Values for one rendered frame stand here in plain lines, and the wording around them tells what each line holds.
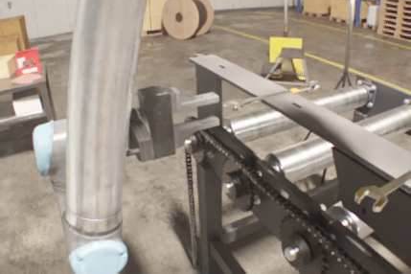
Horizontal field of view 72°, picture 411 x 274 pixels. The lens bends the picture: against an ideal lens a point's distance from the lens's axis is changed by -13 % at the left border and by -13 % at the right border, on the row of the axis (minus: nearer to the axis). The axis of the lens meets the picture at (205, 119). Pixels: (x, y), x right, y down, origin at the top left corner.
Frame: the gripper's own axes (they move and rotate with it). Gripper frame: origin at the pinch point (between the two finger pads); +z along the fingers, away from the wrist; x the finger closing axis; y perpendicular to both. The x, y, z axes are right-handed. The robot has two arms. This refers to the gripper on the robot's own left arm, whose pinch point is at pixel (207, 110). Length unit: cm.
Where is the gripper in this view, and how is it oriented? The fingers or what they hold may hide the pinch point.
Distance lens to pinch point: 65.3
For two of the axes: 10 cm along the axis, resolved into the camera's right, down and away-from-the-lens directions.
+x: 0.3, 9.0, 4.3
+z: 9.0, -2.2, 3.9
